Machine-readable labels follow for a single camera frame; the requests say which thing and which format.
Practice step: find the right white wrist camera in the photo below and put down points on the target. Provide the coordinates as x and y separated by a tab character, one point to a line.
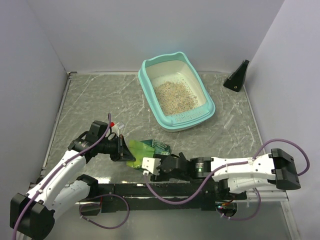
150	166

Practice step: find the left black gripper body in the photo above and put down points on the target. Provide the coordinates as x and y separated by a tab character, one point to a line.
114	147

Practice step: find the clear plastic scoop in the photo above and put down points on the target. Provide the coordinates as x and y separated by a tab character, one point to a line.
223	126

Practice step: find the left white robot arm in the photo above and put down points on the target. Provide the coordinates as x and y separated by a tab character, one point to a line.
34	213

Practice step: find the cat litter in box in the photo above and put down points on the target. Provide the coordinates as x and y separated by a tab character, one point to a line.
175	98

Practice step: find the teal litter box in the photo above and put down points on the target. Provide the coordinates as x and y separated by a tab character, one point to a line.
175	67

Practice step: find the green cat litter bag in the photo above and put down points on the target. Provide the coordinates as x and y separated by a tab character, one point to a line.
146	148

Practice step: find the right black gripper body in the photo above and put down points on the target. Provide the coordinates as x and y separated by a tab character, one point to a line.
164	176

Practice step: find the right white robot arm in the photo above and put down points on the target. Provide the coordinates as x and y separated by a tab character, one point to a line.
234	175

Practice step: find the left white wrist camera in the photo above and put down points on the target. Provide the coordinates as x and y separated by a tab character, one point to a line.
116	127

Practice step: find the black wedge stand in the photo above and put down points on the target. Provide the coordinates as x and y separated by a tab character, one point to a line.
236	80

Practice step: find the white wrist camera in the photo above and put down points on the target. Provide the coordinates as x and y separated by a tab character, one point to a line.
150	166
116	127

